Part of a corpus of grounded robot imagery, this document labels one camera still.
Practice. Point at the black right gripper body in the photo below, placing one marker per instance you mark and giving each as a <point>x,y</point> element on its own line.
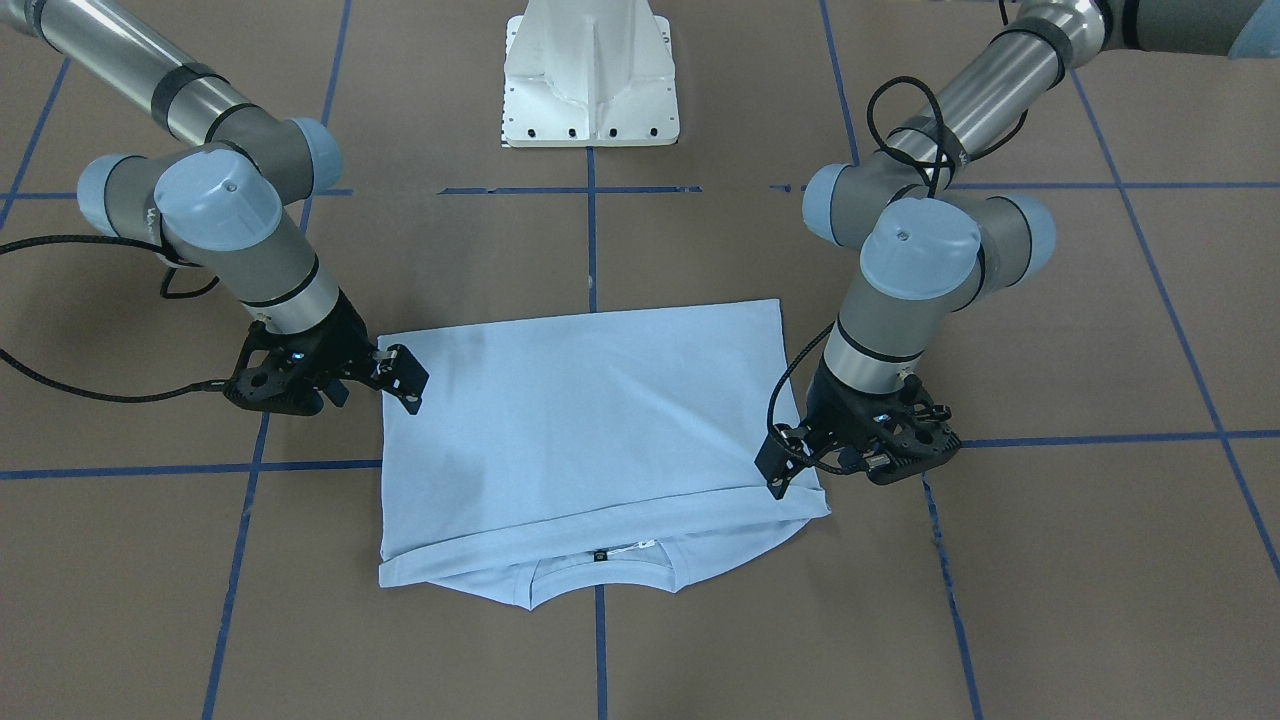
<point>343,337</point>

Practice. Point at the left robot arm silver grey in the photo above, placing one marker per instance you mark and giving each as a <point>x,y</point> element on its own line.
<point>925,251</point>

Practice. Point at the light blue t-shirt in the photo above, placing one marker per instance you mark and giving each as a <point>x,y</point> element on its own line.
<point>556,453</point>

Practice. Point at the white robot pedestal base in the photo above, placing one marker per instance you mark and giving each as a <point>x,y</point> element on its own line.
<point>589,74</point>

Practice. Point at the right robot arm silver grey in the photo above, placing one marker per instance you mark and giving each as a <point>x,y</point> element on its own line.
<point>219,205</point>

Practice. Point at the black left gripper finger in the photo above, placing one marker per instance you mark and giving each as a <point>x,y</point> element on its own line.
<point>781,457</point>

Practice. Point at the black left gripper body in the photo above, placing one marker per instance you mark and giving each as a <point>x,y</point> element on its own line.
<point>828,406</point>

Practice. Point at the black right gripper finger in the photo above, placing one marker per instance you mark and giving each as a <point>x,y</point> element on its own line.
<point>402,376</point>

